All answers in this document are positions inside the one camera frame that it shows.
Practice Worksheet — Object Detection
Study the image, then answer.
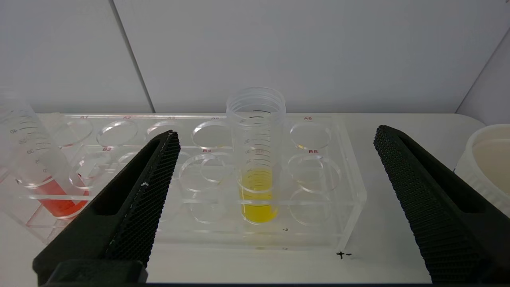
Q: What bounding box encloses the test tube with red liquid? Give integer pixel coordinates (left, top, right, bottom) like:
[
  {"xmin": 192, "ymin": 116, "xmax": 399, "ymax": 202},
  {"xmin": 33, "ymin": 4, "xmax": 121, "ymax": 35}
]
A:
[{"xmin": 0, "ymin": 90, "xmax": 90, "ymax": 220}]

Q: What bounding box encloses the blue and white paper cup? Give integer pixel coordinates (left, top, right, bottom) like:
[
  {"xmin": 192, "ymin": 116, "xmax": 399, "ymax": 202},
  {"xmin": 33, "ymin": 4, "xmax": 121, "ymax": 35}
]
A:
[{"xmin": 454, "ymin": 124, "xmax": 510, "ymax": 218}]

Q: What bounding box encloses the clear graduated test tube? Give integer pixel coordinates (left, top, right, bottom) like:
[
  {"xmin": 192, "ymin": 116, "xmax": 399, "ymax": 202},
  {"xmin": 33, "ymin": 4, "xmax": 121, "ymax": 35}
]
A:
[{"xmin": 226, "ymin": 87, "xmax": 286, "ymax": 225}]

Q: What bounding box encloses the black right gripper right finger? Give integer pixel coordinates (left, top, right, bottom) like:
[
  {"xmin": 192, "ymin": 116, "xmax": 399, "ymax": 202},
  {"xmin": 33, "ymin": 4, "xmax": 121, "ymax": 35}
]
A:
[{"xmin": 373, "ymin": 125, "xmax": 510, "ymax": 284}]

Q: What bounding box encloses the clear acrylic test tube rack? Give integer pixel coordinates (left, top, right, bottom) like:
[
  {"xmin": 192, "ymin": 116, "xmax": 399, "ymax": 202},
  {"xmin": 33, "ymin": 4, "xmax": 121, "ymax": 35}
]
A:
[{"xmin": 0, "ymin": 113, "xmax": 367, "ymax": 252}]

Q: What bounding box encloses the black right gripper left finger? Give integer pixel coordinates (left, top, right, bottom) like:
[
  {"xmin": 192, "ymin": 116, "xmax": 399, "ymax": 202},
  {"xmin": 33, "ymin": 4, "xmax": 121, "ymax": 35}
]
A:
[{"xmin": 33, "ymin": 130, "xmax": 181, "ymax": 279}]

